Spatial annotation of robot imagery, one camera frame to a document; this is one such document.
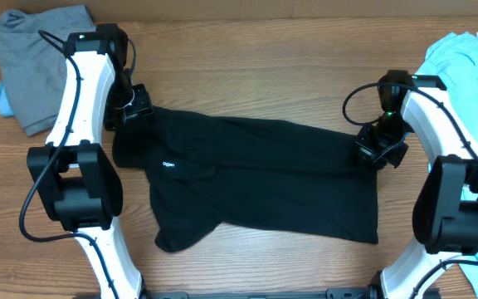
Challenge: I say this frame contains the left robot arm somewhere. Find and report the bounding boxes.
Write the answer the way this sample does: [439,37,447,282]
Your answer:
[18,23,153,298]

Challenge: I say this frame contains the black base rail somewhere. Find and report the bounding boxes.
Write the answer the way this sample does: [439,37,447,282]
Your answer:
[72,287,373,299]

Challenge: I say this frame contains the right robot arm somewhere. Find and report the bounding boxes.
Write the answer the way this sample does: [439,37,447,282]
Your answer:
[326,70,478,299]

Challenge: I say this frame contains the folded grey trousers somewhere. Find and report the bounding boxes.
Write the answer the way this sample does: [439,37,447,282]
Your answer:
[0,4,95,136]

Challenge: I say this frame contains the black t-shirt with logo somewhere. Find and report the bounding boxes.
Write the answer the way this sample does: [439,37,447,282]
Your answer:
[112,107,378,252]

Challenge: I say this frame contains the blue cloth under trousers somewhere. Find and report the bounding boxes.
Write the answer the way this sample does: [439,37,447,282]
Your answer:
[0,81,14,118]

